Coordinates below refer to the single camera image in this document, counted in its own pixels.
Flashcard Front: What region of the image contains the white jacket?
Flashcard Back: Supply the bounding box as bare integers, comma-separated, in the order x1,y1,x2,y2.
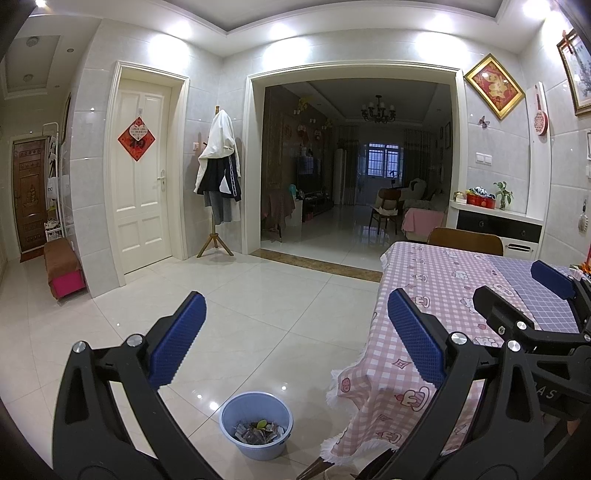
198,109,238,160

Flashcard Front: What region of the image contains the red box with items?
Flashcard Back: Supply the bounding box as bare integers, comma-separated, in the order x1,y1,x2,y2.
465,187,497,209

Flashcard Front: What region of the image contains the round red wall ornament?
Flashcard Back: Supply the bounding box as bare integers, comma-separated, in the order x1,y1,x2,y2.
533,83,550,137

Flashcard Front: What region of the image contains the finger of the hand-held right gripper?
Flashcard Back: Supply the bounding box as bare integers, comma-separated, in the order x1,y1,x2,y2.
530,260,591,332
472,285,591,355

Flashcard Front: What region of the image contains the grey checked tablecloth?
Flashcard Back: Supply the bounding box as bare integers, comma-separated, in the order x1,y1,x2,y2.
487,255,587,333

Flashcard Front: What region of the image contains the brown draped chair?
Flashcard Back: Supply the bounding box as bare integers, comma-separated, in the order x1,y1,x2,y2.
261,189,296,241

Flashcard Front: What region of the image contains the red diamond door decoration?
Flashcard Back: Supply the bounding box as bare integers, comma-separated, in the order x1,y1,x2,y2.
117,117,155,161

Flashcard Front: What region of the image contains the large framed picture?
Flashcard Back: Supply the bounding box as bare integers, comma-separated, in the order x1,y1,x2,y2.
556,28,591,116

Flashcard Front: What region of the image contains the television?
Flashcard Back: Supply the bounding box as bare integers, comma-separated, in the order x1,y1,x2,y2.
295,156,322,178

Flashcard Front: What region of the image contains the blue plastic bucket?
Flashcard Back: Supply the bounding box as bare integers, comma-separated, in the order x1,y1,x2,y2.
219,391,294,461

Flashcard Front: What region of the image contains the carved brown wooden door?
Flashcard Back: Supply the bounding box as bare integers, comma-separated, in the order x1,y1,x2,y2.
10,134,51,259

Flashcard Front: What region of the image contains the pink checked cartoon tablecloth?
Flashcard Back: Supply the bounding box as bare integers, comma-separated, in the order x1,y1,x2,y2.
325,241,555,467

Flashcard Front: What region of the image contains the pile of snack wrappers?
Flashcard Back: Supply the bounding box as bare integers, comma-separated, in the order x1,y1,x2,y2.
235,419,284,446

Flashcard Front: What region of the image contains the potted green plant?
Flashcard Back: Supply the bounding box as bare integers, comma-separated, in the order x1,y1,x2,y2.
493,181,514,212

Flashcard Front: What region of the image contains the barred window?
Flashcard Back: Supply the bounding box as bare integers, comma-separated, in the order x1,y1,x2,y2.
365,141,404,178

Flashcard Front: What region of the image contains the living room wooden chair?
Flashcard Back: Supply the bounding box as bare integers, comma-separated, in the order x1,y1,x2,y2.
368,189,402,234

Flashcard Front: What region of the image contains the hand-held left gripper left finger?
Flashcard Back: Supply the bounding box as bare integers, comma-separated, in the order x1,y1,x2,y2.
52,291,218,480

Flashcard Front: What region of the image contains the wooden dining chair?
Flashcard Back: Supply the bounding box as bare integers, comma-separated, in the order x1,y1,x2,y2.
427,227,505,257

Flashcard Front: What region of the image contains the red picture in gold frame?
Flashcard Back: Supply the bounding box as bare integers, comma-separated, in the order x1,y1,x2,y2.
464,53,527,121

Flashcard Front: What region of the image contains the black chandelier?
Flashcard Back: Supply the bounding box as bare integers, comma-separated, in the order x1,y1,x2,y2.
361,95,398,124

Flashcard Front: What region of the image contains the brown and pink stool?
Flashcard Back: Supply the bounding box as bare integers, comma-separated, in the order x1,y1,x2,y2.
44,237,88,301

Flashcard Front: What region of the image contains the grey garment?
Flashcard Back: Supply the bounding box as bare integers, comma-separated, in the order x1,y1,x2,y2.
203,191,241,225

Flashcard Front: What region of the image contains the white shelf rack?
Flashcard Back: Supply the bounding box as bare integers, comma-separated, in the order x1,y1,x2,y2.
44,122,70,241

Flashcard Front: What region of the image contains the white and black sideboard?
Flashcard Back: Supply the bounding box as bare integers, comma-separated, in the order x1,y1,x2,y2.
450,198,544,261

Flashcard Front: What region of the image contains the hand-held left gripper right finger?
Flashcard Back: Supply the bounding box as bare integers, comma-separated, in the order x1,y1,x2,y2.
369,288,546,480

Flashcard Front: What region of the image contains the white panel door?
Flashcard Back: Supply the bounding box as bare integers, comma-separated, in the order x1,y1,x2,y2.
108,61,190,278

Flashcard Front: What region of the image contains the wooden coat rack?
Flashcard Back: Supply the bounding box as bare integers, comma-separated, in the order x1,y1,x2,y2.
196,105,234,258

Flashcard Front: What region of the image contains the pink sofa cover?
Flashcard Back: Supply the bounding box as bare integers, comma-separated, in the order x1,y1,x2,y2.
401,205,448,241

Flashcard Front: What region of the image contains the white standing air conditioner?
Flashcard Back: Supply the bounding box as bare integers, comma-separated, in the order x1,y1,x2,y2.
333,148,347,204

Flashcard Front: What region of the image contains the navy striped jacket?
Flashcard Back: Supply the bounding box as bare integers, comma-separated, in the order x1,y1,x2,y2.
194,154,243,201

